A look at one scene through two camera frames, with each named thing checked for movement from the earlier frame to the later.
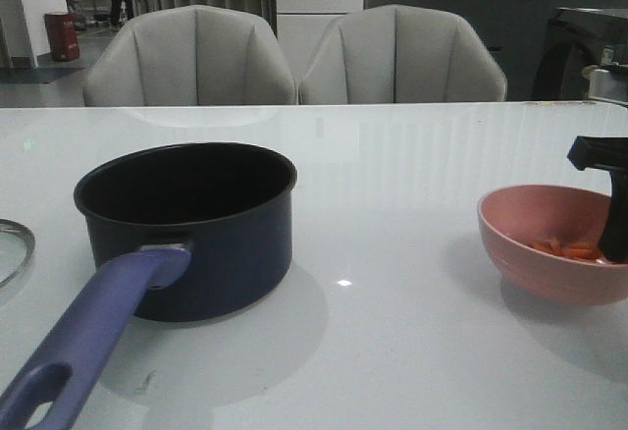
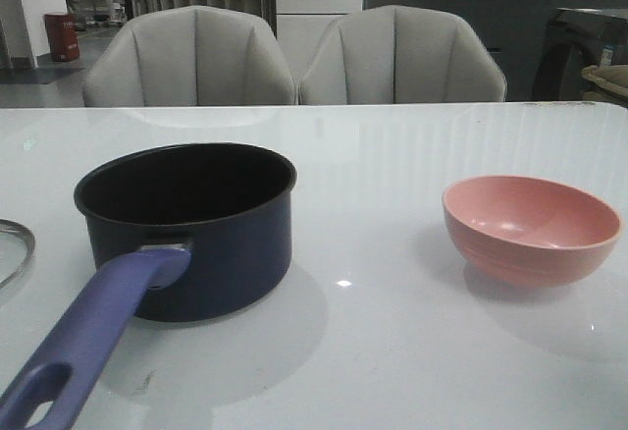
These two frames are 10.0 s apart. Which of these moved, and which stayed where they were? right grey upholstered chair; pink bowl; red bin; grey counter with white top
Moved: pink bowl
Stayed: grey counter with white top; right grey upholstered chair; red bin
